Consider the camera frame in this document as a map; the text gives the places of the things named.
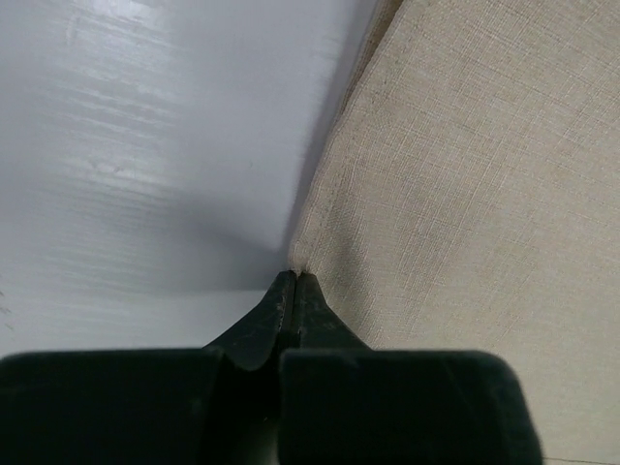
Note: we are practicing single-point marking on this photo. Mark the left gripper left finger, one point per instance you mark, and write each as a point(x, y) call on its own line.
point(251, 341)

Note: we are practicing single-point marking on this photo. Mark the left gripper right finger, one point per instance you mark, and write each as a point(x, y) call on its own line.
point(315, 325)

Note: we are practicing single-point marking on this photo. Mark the beige cloth napkin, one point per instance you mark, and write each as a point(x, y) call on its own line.
point(468, 198)

